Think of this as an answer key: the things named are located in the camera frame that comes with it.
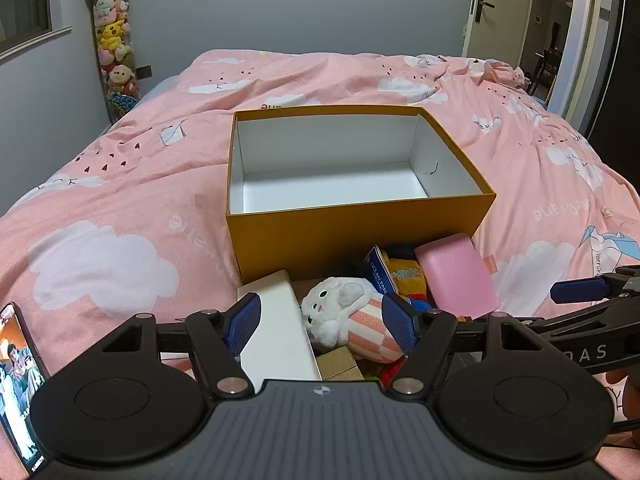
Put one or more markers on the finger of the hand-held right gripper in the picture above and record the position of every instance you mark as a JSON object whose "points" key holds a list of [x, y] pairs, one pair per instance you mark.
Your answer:
{"points": [[590, 309], [580, 290]]}

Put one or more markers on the long white box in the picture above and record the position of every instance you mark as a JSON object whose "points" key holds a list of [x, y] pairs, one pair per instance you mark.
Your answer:
{"points": [[280, 320]]}

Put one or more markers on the pink leather case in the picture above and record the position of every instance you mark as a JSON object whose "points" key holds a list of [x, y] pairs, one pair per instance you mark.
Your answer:
{"points": [[455, 275]]}

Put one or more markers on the white bunny plush toy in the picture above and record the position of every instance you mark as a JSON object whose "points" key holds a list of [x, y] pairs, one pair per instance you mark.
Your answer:
{"points": [[330, 305]]}

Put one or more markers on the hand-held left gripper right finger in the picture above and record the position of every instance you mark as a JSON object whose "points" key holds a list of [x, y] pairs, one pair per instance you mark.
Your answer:
{"points": [[400, 325]]}

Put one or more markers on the person's right hand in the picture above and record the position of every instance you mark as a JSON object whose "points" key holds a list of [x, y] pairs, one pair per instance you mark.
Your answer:
{"points": [[629, 392]]}

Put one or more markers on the blue paper hang tag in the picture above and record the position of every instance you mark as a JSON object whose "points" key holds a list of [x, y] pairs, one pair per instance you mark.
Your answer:
{"points": [[379, 270]]}

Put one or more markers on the grey bed sheet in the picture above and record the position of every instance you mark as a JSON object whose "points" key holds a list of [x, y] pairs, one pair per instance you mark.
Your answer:
{"points": [[160, 87]]}

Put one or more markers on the clear tube of plush toys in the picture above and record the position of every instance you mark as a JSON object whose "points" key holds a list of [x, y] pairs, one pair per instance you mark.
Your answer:
{"points": [[116, 45]]}

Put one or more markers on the smartphone with lit screen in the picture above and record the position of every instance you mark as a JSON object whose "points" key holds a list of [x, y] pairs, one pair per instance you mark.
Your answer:
{"points": [[15, 385]]}

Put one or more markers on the dark wall socket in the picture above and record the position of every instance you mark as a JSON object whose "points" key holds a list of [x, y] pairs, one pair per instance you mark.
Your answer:
{"points": [[143, 72]]}

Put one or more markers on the orange cardboard box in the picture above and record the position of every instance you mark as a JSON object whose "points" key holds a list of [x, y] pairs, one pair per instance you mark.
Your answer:
{"points": [[325, 240]]}

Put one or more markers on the pink cloud-print duvet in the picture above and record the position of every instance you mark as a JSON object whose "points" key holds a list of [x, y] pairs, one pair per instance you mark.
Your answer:
{"points": [[125, 185]]}

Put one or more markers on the black wardrobe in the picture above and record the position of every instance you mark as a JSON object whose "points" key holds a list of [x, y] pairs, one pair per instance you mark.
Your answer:
{"points": [[620, 85]]}

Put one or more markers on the white door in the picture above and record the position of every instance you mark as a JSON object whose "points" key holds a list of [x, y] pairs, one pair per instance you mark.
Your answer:
{"points": [[495, 15]]}

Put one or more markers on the dark wooden chair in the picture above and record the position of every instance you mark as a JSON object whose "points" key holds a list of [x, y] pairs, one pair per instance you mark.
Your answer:
{"points": [[547, 67]]}

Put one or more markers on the red yellow knitted toy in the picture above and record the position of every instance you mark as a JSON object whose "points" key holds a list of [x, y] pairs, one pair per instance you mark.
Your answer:
{"points": [[387, 371]]}

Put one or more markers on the small gold box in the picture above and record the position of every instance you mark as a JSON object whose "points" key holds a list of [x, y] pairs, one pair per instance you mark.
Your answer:
{"points": [[340, 362]]}

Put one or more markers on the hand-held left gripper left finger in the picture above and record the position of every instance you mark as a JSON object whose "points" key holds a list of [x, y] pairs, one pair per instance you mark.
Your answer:
{"points": [[245, 321]]}

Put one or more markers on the yellow plush toy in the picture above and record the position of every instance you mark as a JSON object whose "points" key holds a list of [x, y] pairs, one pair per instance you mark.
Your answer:
{"points": [[407, 274]]}

